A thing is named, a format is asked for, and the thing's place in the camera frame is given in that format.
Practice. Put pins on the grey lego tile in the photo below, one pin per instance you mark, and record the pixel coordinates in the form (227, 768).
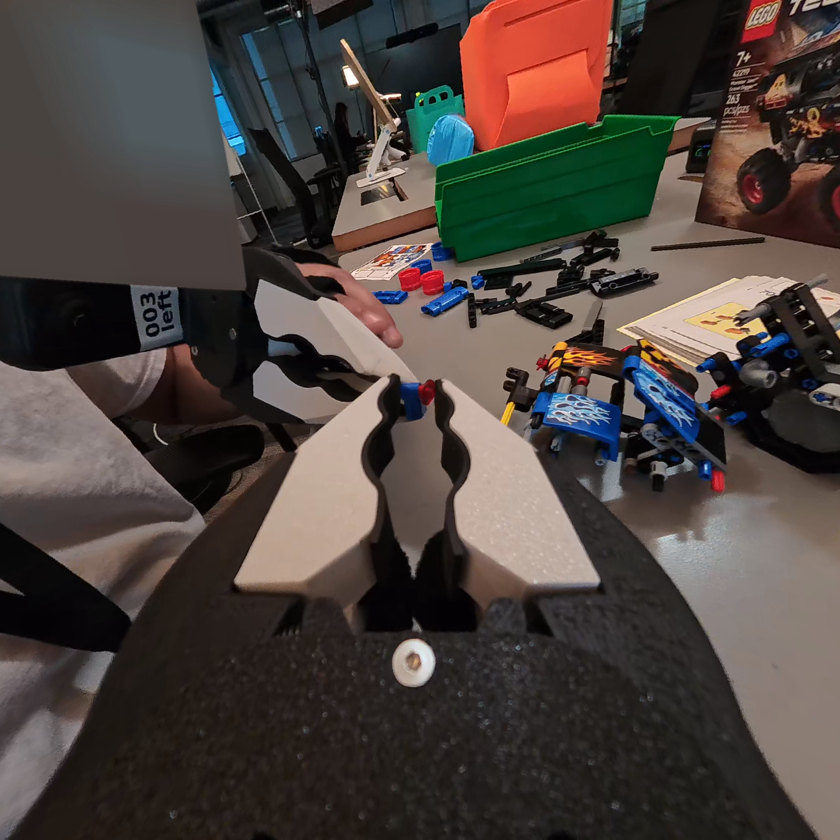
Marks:
(592, 321)

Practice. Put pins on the person's left hand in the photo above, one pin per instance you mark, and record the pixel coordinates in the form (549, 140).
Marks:
(367, 308)

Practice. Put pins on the flat blue lego piece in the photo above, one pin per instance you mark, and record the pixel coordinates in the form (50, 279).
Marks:
(390, 296)

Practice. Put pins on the pile of black lego pieces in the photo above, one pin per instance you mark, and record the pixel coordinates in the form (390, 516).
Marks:
(548, 315)

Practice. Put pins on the small blue lego connector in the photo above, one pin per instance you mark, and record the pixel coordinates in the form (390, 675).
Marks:
(410, 401)

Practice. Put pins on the flame-patterned lego car body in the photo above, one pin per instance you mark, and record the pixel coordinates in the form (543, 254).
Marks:
(584, 417)

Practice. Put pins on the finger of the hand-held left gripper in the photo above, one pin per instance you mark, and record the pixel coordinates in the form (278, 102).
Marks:
(295, 397)
(328, 328)

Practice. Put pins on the long blue lego beam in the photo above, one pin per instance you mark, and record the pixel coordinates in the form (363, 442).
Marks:
(446, 302)

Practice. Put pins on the lego sticker sheet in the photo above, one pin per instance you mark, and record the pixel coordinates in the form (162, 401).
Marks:
(387, 262)

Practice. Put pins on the black lego chassis assembly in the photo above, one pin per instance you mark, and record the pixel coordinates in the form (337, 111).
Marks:
(787, 407)

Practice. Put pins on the red lego wheel hub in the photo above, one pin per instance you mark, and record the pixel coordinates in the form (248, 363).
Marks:
(432, 283)
(409, 280)

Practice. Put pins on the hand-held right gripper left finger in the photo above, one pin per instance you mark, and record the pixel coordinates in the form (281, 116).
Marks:
(315, 512)

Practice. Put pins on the person's left forearm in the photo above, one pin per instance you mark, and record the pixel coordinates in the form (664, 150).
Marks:
(190, 387)

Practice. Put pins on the red lego pin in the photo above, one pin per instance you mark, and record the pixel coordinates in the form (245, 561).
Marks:
(427, 392)

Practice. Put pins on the teal green basket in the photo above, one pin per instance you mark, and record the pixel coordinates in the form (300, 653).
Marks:
(420, 124)

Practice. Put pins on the green plastic bin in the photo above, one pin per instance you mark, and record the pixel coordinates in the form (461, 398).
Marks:
(544, 190)

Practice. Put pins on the blue lego block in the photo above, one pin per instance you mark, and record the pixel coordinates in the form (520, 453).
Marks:
(441, 252)

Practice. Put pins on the grey neighbouring desk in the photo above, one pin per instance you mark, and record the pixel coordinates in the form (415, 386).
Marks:
(387, 216)

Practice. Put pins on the long black lego axle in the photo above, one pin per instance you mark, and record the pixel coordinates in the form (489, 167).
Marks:
(709, 244)

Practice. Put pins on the white metal rack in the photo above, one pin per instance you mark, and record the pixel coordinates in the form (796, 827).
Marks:
(253, 197)

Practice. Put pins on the lego instruction booklet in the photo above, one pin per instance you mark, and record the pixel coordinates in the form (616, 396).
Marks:
(689, 315)

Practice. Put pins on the printed lego set box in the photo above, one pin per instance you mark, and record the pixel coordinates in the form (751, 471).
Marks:
(774, 131)

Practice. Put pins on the small black screen device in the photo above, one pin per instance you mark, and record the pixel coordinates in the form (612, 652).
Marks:
(700, 148)

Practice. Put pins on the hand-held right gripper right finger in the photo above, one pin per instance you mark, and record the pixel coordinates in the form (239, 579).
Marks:
(518, 518)

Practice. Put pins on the light blue plastic bag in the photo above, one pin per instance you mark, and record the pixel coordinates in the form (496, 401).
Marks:
(449, 141)

